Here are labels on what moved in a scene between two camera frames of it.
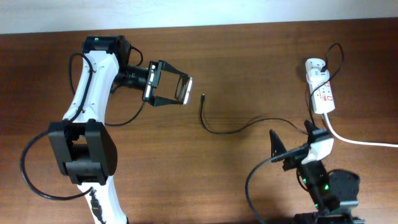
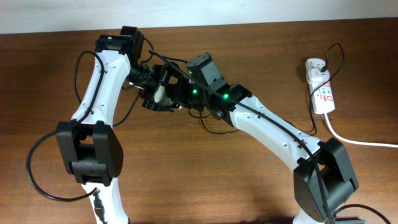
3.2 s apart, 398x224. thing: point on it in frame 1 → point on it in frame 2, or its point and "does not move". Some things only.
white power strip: (321, 91) does not move
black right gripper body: (310, 176) → (189, 94)
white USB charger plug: (316, 76) does not move
